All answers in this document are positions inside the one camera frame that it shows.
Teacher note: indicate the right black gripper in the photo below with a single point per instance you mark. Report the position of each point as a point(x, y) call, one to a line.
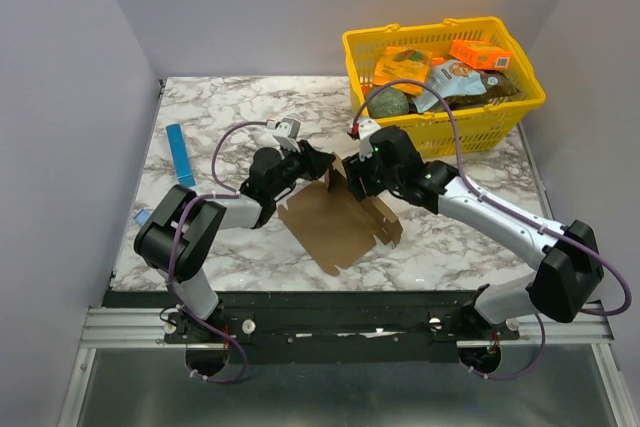
point(358, 175)

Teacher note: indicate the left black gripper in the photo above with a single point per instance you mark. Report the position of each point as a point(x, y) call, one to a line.
point(314, 163)

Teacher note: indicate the brown cardboard box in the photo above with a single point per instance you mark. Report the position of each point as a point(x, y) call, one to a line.
point(333, 227)

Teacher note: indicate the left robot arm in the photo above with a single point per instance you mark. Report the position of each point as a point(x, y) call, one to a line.
point(177, 237)

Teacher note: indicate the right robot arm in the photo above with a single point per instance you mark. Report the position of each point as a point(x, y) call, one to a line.
point(564, 275)

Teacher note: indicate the orange carton box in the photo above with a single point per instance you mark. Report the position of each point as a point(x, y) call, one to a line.
point(480, 55)

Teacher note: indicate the green round melon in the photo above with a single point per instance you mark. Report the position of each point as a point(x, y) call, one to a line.
point(390, 102)

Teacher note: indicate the orange snack pouch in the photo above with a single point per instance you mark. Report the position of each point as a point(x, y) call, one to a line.
point(397, 63)

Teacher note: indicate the long blue bar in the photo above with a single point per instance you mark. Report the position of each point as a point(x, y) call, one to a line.
point(181, 161)

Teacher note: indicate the light blue snack bag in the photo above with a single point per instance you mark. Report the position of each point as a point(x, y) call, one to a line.
point(442, 82)

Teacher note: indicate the yellow plastic basket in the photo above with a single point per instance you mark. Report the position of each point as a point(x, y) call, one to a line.
point(481, 128)

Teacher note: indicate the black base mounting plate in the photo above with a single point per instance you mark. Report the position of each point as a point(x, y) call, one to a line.
point(261, 328)

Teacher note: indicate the dark brown snack bag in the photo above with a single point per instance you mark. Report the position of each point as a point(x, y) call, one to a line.
point(499, 89)

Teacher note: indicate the small blue block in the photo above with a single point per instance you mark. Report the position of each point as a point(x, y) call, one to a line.
point(142, 216)

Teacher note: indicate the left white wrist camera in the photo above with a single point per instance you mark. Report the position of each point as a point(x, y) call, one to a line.
point(285, 133)

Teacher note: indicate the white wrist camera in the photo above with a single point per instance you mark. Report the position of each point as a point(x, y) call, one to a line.
point(363, 128)
point(285, 133)

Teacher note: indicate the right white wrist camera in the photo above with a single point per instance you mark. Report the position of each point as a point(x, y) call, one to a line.
point(363, 128)

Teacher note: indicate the aluminium frame rail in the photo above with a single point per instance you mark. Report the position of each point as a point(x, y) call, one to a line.
point(125, 375)

